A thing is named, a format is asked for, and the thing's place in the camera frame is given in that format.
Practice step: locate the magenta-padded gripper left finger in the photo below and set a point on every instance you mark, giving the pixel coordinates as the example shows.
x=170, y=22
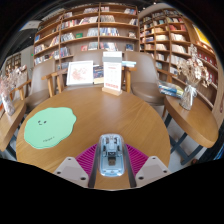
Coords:
x=71, y=170

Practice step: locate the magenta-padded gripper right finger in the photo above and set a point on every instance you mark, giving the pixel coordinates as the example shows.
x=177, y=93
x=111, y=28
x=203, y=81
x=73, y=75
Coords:
x=153, y=170

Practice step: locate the transparent computer mouse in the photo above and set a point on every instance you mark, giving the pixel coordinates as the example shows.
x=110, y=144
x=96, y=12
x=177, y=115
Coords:
x=111, y=155

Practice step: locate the green blob-shaped mouse pad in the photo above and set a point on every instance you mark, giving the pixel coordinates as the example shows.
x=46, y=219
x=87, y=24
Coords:
x=50, y=128

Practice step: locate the round wooden side table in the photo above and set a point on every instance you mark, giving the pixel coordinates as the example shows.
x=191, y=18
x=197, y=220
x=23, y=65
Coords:
x=10, y=125
x=193, y=123

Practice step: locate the stack of blue books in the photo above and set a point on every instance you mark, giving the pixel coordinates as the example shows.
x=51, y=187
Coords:
x=170, y=89

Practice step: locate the brown armchair with wooden arms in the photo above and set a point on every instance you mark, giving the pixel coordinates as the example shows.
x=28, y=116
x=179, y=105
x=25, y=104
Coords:
x=145, y=80
x=38, y=86
x=86, y=56

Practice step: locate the white picture book with red drawing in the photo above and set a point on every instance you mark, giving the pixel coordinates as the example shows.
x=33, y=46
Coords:
x=80, y=73

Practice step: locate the dark cover book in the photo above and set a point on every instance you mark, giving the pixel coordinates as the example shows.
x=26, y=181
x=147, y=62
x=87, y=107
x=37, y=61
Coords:
x=98, y=74

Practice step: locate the white sign on wooden base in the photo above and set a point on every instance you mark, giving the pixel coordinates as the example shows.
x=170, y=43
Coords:
x=112, y=75

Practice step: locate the light blue flat book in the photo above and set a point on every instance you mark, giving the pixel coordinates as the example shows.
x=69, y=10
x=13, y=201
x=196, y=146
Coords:
x=129, y=63

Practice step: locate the small distant wooden bookshelf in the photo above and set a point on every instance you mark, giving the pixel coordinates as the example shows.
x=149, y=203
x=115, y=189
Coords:
x=13, y=61

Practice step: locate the tall angled wooden bookshelf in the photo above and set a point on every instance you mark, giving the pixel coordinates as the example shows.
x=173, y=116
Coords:
x=166, y=36

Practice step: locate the wide wooden bookshelf with books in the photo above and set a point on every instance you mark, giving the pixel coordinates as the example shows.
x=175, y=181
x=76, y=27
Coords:
x=86, y=31

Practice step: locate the white hanging ceiling panel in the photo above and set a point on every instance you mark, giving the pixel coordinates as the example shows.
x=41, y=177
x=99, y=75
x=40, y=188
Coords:
x=30, y=25

